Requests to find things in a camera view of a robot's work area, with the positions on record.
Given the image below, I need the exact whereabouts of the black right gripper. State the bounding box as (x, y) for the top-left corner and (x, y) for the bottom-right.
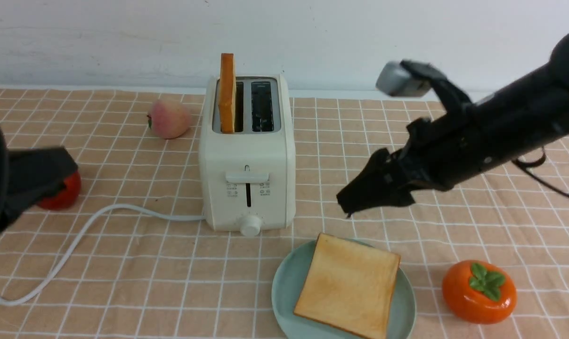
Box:
(336, 106), (478, 218)

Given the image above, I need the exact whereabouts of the toasted bread slice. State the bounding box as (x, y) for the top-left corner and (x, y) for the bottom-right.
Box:
(293, 233), (401, 339)
(218, 53), (236, 134)

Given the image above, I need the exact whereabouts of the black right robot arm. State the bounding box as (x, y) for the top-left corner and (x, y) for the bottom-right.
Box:
(353, 33), (569, 194)

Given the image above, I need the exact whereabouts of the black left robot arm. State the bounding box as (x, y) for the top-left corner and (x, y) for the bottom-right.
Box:
(0, 128), (415, 234)

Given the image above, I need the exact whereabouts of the white two-slot toaster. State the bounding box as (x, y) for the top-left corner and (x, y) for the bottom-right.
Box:
(198, 74), (297, 237)

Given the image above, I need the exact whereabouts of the light green round plate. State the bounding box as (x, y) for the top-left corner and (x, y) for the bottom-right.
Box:
(271, 240), (417, 339)

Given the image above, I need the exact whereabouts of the orange persimmon with green leaves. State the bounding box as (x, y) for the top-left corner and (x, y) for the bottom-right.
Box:
(441, 260), (518, 324)

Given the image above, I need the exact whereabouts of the pink peach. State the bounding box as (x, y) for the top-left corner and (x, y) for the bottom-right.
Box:
(146, 99), (192, 139)

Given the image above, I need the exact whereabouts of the beige checkered tablecloth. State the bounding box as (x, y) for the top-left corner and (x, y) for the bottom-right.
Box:
(0, 89), (569, 339)

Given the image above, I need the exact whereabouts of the red apple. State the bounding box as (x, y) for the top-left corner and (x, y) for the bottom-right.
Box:
(36, 171), (82, 211)

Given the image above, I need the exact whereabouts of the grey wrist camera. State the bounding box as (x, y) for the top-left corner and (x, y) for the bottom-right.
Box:
(375, 61), (431, 98)

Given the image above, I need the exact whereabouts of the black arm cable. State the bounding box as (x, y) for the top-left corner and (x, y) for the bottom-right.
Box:
(511, 148), (569, 205)

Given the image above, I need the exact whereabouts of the white toaster power cable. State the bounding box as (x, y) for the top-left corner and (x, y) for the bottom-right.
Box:
(0, 204), (206, 307)

